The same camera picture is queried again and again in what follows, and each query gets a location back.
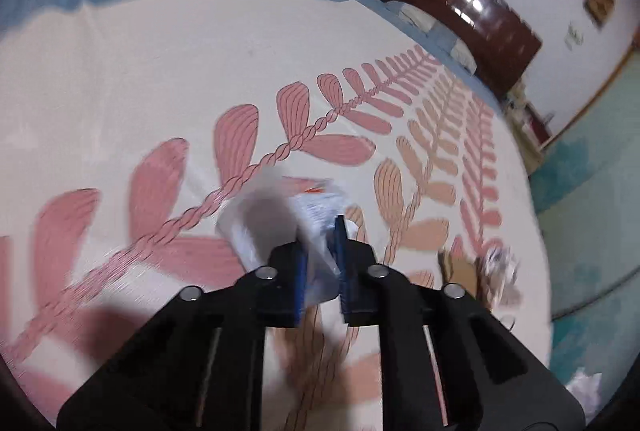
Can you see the brown cardboard piece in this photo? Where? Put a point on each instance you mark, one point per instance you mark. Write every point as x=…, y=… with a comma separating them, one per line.
x=457, y=271

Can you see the blue white pillow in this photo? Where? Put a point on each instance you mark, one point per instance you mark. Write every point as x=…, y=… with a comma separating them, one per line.
x=430, y=28

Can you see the square brown wall decoration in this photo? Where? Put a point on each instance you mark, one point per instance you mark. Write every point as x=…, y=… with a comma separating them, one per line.
x=600, y=2

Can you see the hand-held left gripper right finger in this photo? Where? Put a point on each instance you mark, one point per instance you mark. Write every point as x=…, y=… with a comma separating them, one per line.
x=340, y=256

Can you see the crumpled printed paper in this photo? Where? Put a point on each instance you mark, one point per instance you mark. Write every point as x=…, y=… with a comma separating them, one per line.
x=497, y=268

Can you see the white plastic wrapper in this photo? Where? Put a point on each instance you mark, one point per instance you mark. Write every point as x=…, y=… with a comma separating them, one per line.
x=260, y=216

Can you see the white deer wall hook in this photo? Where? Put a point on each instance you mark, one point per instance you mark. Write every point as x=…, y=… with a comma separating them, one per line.
x=575, y=35

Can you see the beige wooden nightstand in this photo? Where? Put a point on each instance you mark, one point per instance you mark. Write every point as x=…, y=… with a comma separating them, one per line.
x=525, y=141

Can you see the red box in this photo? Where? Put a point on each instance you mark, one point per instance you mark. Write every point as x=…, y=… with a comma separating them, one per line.
x=540, y=126

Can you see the crumpled white tissue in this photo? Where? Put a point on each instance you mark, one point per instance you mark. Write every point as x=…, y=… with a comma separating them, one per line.
x=585, y=388

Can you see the white pink leaf-print blanket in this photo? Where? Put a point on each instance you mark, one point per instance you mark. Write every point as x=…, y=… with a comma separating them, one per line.
x=150, y=76

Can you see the floral glass wardrobe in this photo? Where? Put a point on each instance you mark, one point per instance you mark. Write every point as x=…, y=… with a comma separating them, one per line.
x=590, y=221

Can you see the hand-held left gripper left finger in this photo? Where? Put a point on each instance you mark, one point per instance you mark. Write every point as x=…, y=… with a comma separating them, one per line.
x=300, y=281

